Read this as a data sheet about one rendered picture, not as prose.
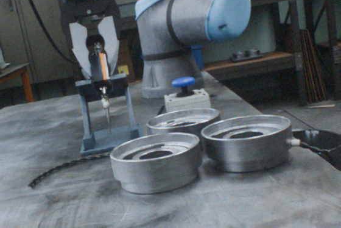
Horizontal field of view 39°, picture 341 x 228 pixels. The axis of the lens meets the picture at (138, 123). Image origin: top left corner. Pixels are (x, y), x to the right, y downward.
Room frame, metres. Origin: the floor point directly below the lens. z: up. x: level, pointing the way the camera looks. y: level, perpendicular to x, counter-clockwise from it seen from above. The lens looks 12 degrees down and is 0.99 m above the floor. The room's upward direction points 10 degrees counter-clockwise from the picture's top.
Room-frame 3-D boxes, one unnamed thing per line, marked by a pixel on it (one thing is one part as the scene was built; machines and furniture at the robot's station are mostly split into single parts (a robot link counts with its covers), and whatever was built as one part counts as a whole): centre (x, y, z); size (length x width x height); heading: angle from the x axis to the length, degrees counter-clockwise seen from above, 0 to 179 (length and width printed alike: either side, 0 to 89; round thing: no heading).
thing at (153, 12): (1.14, -0.10, 0.97); 0.13 x 0.12 x 0.14; 45
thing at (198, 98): (0.81, -0.09, 0.82); 0.08 x 0.07 x 0.05; 179
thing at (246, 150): (0.55, -0.12, 0.82); 0.10 x 0.10 x 0.04
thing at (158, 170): (0.54, -0.01, 0.82); 0.10 x 0.10 x 0.04
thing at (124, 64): (4.24, 0.15, 0.64); 0.49 x 0.40 x 0.37; 94
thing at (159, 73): (1.14, -0.10, 0.85); 0.15 x 0.15 x 0.10
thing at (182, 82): (0.81, -0.09, 0.85); 0.04 x 0.04 x 0.05
